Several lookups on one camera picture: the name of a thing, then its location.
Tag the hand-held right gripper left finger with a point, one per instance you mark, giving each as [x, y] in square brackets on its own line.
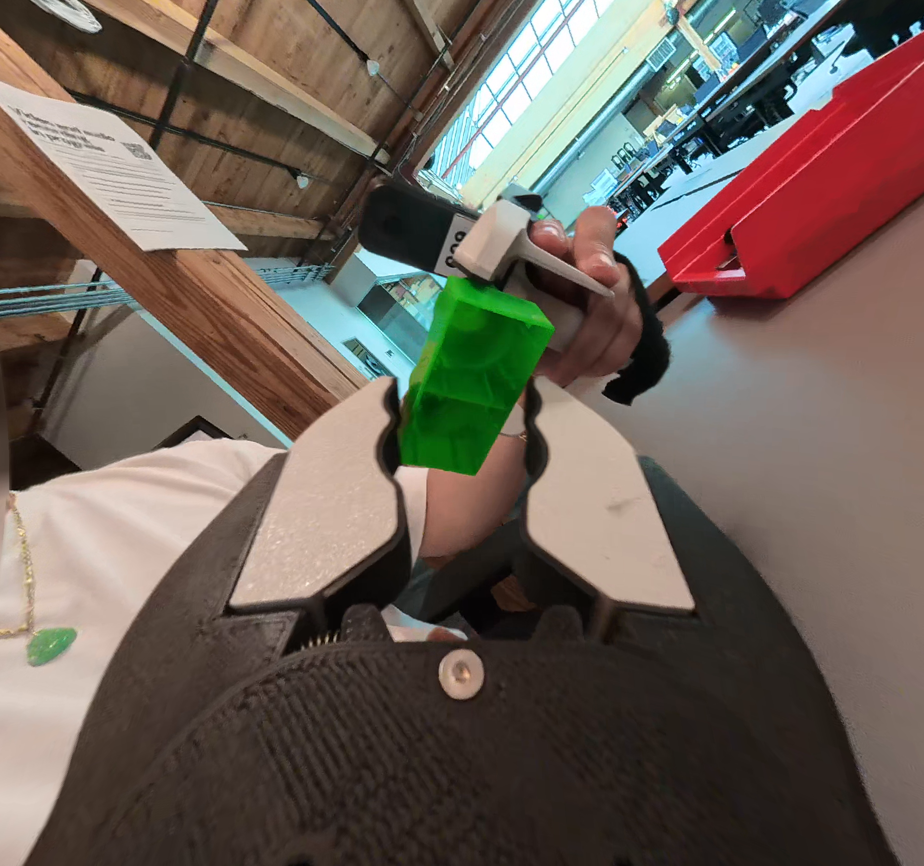
[318, 520]

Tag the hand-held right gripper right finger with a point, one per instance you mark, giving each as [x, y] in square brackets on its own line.
[607, 527]

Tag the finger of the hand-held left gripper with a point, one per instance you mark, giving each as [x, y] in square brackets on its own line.
[498, 238]

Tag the green plastic object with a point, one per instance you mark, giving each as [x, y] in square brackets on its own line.
[469, 368]

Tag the red plastic bin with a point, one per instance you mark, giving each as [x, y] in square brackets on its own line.
[809, 173]

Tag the person's left forearm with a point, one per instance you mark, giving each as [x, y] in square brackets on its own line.
[469, 498]

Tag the person's left hand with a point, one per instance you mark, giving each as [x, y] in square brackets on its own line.
[595, 303]

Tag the black chair armrest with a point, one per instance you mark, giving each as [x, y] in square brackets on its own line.
[462, 570]

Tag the black framed picture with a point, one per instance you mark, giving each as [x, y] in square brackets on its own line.
[195, 430]

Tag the wooden pillar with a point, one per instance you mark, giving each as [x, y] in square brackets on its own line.
[202, 318]

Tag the paper notice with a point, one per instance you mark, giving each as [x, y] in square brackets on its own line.
[123, 173]

